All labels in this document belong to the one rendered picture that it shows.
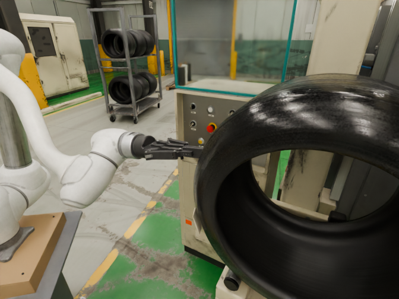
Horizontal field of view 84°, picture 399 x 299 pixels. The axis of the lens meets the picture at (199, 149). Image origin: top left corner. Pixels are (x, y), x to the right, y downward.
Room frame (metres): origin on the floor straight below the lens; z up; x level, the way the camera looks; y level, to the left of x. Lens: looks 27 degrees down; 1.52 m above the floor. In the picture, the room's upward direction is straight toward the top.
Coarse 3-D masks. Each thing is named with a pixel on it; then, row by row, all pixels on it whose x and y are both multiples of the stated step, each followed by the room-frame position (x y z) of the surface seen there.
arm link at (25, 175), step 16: (0, 32) 0.89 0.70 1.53; (0, 48) 0.84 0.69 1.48; (16, 48) 0.91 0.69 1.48; (16, 64) 0.90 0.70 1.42; (0, 96) 0.84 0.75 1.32; (0, 112) 0.83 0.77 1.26; (16, 112) 0.87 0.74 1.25; (0, 128) 0.83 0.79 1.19; (16, 128) 0.85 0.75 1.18; (0, 144) 0.83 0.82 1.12; (16, 144) 0.84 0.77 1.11; (16, 160) 0.83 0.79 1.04; (32, 160) 0.91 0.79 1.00; (0, 176) 0.80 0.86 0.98; (16, 176) 0.80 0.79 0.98; (32, 176) 0.84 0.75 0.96; (48, 176) 0.93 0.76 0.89; (32, 192) 0.81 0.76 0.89
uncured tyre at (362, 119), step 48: (288, 96) 0.38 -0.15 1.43; (336, 96) 0.34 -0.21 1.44; (384, 96) 0.33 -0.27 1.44; (240, 144) 0.37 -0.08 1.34; (288, 144) 0.33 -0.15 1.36; (336, 144) 0.30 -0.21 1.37; (384, 144) 0.28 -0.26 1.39; (240, 192) 0.62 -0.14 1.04; (240, 240) 0.48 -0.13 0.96; (288, 240) 0.52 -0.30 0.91; (336, 240) 0.48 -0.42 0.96; (384, 240) 0.42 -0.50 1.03; (288, 288) 0.37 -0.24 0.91; (336, 288) 0.35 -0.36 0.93; (384, 288) 0.31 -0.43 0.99
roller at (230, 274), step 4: (228, 272) 0.41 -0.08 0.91; (232, 272) 0.40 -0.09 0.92; (228, 276) 0.39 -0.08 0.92; (232, 276) 0.39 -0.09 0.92; (236, 276) 0.39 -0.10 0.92; (224, 280) 0.39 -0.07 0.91; (228, 280) 0.38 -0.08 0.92; (232, 280) 0.38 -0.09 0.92; (236, 280) 0.38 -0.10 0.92; (240, 280) 0.39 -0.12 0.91; (224, 284) 0.39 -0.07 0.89; (228, 284) 0.38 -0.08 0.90; (232, 284) 0.38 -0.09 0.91; (236, 284) 0.37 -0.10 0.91; (228, 288) 0.38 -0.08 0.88; (232, 288) 0.38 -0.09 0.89; (236, 288) 0.37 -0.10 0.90
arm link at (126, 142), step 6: (126, 132) 0.67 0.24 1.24; (132, 132) 0.67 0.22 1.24; (138, 132) 0.66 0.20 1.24; (120, 138) 0.65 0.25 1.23; (126, 138) 0.64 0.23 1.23; (132, 138) 0.63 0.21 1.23; (120, 144) 0.64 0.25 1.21; (126, 144) 0.62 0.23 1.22; (132, 144) 0.63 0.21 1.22; (120, 150) 0.63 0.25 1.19; (126, 150) 0.62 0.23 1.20; (132, 150) 0.62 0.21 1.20; (126, 156) 0.63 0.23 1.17; (132, 156) 0.62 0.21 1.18
